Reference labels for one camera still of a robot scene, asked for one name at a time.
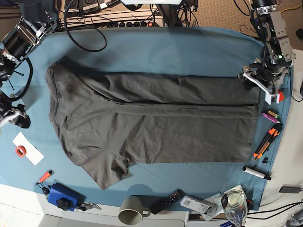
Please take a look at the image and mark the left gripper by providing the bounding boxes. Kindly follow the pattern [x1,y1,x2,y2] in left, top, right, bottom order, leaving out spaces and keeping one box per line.
[237,58,290,92]

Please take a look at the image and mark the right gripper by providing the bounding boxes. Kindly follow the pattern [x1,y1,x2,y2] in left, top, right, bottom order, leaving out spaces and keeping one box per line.
[0,94,31,129]

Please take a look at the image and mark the dark grey T-shirt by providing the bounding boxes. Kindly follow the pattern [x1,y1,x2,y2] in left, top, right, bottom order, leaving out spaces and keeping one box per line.
[46,62,260,190]

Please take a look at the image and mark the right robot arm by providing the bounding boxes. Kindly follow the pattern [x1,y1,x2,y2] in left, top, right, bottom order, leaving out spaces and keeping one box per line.
[0,0,58,129]

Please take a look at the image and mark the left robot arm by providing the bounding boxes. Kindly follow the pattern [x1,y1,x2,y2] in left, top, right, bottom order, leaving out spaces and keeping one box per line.
[238,0,295,94]

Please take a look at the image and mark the red cube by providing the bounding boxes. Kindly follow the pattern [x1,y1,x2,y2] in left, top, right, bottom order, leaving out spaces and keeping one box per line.
[278,90,285,103]

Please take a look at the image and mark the red tape roll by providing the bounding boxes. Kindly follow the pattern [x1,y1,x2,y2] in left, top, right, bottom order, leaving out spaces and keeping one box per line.
[15,146,27,157]

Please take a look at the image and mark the black yellow battery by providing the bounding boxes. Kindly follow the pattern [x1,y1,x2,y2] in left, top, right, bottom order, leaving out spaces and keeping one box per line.
[267,109,279,118]

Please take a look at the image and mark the white paper sheet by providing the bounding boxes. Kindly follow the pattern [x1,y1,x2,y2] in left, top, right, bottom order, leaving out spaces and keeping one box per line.
[12,132,44,166]

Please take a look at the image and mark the blue table cloth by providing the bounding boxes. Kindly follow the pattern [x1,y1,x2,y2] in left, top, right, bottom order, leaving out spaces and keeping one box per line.
[0,26,294,211]

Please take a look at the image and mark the orange black utility knife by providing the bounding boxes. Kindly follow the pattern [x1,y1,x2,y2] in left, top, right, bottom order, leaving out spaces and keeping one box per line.
[252,123,283,160]

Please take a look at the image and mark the orange pen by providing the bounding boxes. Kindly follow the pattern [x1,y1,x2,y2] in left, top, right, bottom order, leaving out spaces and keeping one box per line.
[36,170,53,185]

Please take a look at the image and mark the white black marker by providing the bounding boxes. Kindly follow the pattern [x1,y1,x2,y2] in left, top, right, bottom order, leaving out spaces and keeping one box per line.
[242,166,271,181]

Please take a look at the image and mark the blue box with knob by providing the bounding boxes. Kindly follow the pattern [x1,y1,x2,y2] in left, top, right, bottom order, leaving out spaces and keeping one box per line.
[47,183,85,211]

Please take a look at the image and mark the keys with carabiner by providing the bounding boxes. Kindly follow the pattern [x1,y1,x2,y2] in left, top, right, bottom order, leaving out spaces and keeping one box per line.
[76,203,101,211]

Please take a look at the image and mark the clear wine glass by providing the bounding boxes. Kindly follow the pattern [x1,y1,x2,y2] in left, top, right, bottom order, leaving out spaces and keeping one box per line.
[221,189,248,227]

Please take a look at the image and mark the black power strip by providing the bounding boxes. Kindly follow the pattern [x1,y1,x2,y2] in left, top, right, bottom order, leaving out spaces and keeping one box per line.
[102,21,154,28]

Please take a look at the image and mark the white packaged device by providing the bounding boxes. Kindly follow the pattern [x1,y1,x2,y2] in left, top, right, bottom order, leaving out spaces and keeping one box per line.
[180,196,217,215]

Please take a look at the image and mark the black remote control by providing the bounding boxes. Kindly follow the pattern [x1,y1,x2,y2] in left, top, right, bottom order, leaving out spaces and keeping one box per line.
[150,189,184,215]

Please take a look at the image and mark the grey ceramic mug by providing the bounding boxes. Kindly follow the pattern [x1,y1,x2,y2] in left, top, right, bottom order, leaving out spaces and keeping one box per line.
[118,196,151,226]

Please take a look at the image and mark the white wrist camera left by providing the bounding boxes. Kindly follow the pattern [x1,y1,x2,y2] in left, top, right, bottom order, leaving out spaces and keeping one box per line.
[265,92,280,105]

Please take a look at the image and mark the black cable ties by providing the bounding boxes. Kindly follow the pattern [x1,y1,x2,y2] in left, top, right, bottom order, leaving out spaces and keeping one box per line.
[8,71,24,90]

